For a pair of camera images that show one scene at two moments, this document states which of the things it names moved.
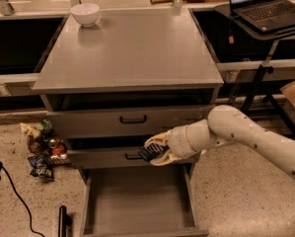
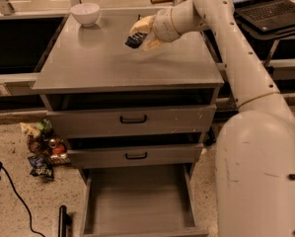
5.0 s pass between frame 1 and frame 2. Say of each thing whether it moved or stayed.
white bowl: stayed
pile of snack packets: stayed
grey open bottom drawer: stayed
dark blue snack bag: stayed
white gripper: moved
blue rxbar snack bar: moved
